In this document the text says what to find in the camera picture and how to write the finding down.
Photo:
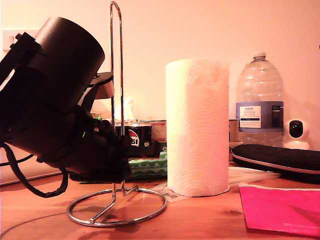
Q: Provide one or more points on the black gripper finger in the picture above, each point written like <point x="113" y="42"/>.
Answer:
<point x="122" y="160"/>

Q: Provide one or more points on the white paper towel roll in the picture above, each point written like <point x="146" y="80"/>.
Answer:
<point x="197" y="125"/>

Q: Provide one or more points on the metallic paper towel stand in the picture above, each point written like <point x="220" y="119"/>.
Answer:
<point x="122" y="62"/>

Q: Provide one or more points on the green wave pattern pouch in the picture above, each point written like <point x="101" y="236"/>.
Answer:
<point x="147" y="167"/>

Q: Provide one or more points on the black Pepsi can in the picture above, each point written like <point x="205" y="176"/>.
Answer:
<point x="140" y="135"/>

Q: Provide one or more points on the black zip case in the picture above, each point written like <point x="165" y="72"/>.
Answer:
<point x="275" y="160"/>

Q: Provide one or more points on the large clear water bottle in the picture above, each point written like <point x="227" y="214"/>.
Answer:
<point x="260" y="87"/>

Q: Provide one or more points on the pink paper sheet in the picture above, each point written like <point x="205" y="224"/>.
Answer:
<point x="280" y="210"/>

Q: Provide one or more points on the white wall socket plate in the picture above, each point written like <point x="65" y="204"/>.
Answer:
<point x="7" y="35"/>

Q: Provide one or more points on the small white round camera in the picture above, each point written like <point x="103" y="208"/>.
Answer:
<point x="296" y="140"/>

